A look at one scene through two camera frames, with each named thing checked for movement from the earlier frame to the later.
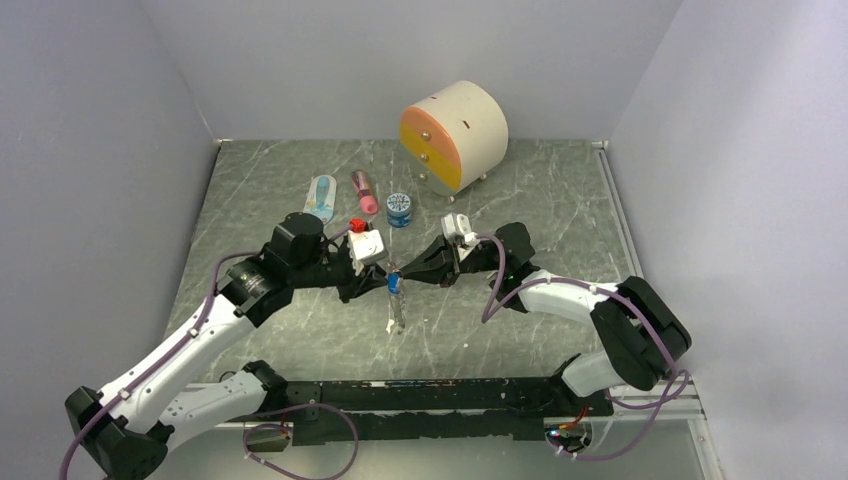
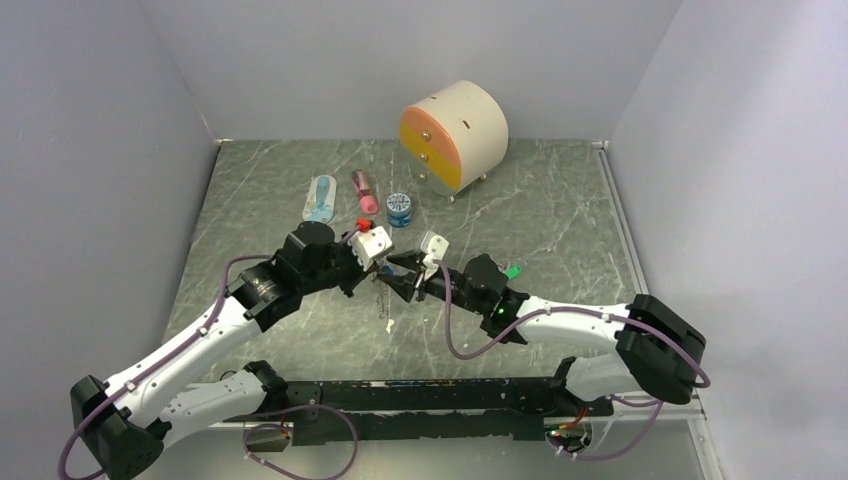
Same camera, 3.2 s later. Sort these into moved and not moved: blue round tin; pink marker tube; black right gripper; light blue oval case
Moved: black right gripper
Not moved: blue round tin; light blue oval case; pink marker tube
